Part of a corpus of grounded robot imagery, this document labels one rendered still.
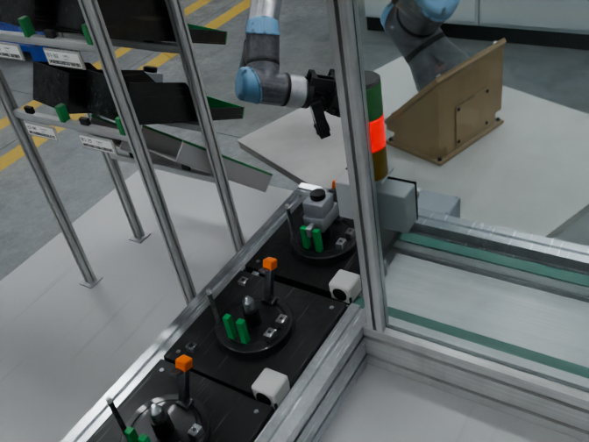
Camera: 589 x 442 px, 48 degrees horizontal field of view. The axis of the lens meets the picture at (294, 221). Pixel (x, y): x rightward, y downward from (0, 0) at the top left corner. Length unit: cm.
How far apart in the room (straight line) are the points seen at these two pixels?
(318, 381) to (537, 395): 34
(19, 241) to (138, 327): 211
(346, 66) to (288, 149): 102
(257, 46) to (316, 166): 42
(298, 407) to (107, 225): 86
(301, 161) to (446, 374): 84
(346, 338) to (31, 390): 64
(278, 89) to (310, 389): 68
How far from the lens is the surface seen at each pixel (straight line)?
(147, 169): 116
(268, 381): 109
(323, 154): 182
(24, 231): 356
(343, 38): 86
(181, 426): 108
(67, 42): 113
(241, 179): 142
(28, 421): 139
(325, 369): 113
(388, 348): 119
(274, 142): 192
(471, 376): 115
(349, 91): 89
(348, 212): 106
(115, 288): 156
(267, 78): 147
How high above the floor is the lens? 182
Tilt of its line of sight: 37 degrees down
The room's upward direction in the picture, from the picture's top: 11 degrees counter-clockwise
